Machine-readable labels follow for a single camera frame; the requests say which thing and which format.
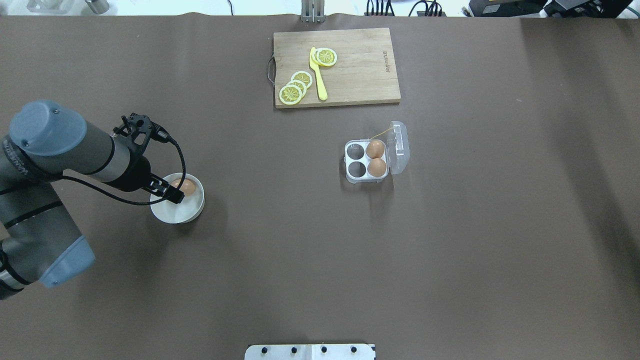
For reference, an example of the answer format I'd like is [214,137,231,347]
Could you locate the black camera cable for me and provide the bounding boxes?
[60,135,187,206]

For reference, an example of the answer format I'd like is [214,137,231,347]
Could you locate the black cables at table edge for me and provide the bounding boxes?
[365,0,447,18]

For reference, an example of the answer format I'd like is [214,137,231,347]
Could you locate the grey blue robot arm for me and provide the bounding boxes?
[0,100,185,300]

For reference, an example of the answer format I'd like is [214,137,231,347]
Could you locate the lemon slice end of row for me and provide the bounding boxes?
[290,70,314,89]

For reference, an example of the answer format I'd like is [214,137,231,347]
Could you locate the white bowl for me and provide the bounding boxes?
[150,173,205,224]

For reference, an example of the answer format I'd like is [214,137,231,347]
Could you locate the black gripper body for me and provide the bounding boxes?
[119,155,154,192]

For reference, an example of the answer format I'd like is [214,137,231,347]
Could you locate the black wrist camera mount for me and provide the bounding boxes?
[110,112,172,158]

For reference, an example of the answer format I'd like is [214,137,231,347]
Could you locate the wooden cutting board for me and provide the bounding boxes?
[273,27,402,109]

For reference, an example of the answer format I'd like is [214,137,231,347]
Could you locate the lemon slice top of row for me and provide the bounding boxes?
[278,83,306,106]

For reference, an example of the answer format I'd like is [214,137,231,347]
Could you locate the brown egg slot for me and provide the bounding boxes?
[366,157,387,178]
[365,139,386,159]

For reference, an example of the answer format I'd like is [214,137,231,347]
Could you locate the brown egg rear slot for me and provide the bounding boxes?
[366,157,387,178]

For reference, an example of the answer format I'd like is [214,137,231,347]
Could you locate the yellow plastic knife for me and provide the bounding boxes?
[308,47,329,101]

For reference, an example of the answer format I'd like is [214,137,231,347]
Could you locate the brown egg front slot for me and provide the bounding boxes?
[365,139,386,159]

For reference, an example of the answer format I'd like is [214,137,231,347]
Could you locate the metal camera stand post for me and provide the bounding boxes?
[300,0,326,24]

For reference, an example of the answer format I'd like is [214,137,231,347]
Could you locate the lemon slice under single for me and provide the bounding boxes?
[310,50,336,68]

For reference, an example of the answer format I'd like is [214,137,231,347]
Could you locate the lemon slice middle of row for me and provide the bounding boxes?
[287,79,307,98]

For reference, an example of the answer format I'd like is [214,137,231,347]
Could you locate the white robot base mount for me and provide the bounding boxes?
[244,343,377,360]

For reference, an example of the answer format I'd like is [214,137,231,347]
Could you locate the brown egg from bowl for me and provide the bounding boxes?
[170,178,197,197]

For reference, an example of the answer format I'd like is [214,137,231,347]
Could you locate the lemon slice of row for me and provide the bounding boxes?
[278,83,306,106]
[287,79,307,98]

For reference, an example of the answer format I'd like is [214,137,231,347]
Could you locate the clear plastic egg box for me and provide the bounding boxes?
[343,120,410,184]

